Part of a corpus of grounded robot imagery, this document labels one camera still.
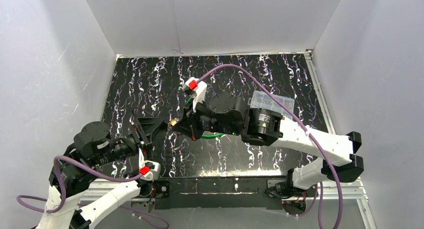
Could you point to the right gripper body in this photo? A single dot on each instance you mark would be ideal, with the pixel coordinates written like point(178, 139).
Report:
point(191, 124)

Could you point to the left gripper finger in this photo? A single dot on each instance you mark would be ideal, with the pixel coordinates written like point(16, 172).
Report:
point(153, 130)
point(140, 124)

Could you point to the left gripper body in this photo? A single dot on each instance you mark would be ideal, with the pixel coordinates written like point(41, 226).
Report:
point(137, 135)

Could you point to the small brass padlock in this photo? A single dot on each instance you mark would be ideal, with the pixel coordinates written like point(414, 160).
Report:
point(172, 122)

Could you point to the green cable lock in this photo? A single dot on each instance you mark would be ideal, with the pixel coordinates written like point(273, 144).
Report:
point(203, 136)

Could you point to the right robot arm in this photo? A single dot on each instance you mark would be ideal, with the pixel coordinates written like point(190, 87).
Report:
point(228, 114)

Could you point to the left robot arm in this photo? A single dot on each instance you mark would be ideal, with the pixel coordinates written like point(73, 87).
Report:
point(75, 170)

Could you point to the clear plastic parts box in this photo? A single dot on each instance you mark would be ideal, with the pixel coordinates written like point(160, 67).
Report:
point(261, 100)

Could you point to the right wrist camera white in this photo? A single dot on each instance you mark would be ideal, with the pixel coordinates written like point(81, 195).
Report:
point(196, 90)

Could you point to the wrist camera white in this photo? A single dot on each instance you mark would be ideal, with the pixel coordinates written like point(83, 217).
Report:
point(148, 170)
point(196, 90)

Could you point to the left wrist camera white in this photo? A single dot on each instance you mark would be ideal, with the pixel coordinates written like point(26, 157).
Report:
point(148, 170)

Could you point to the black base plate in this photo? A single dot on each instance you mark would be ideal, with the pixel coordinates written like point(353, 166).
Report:
point(217, 192)

